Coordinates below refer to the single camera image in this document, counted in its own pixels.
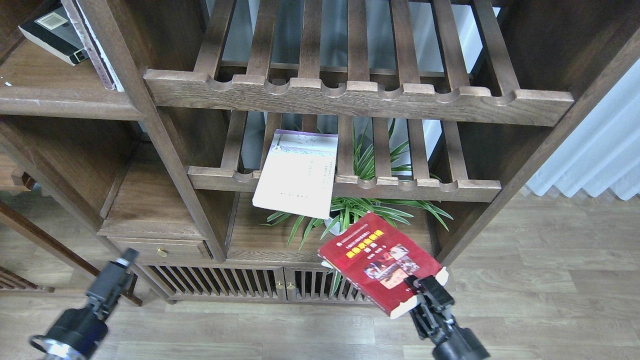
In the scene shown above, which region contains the green spider plant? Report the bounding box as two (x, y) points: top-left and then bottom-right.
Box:
(261, 120), (454, 296)

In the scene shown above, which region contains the white pleated curtain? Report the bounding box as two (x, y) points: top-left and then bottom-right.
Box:
(525, 62), (640, 201)

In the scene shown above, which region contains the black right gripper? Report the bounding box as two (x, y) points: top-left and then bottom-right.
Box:
(405, 275), (490, 360)

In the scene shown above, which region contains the dark wooden bookshelf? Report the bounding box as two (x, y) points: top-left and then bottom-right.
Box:
(1, 0), (639, 303)

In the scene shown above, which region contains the white plant pot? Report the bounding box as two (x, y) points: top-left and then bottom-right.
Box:
(320, 216), (361, 239)

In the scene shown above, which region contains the brass drawer knob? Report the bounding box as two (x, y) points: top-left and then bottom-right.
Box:
(157, 247), (169, 258)

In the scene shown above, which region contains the white lavender book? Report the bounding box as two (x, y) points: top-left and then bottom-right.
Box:
(253, 129), (339, 220)

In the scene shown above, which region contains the red cover book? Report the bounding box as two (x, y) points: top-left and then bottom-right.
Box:
(318, 212), (450, 320)

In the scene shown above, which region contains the black yellow cover book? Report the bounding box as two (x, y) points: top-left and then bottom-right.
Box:
(18, 4), (89, 66)

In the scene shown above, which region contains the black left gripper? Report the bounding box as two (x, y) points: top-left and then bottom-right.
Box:
(29, 248), (138, 360)

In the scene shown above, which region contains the dark wooden side furniture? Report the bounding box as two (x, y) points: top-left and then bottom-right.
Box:
(0, 150), (144, 307)

